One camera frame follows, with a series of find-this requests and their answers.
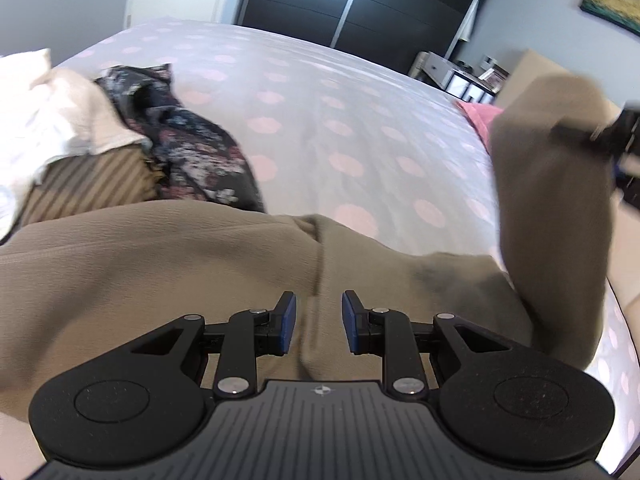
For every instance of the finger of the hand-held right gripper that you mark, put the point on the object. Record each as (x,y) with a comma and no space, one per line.
(575,135)

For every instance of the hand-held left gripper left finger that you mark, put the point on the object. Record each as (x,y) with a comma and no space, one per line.
(287,324)

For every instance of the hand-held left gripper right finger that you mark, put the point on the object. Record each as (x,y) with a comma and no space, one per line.
(352,324)

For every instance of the tan fleece garment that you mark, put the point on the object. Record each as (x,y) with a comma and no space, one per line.
(150,260)

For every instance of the pink pillow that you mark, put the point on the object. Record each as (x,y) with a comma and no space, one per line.
(477,117)

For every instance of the white nightstand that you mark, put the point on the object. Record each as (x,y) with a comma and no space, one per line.
(450,77)

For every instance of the polka dot bedsheet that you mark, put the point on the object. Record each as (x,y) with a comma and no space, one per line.
(350,125)

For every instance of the dark floral garment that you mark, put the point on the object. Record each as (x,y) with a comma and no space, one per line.
(190,145)

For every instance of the brown striped cloth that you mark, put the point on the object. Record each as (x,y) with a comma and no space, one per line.
(95,185)

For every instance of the black wardrobe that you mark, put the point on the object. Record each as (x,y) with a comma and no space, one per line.
(360,0)

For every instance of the cream towel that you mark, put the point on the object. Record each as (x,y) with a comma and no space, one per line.
(100,115)

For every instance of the white fluffy garment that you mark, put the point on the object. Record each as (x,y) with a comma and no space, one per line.
(25,110)

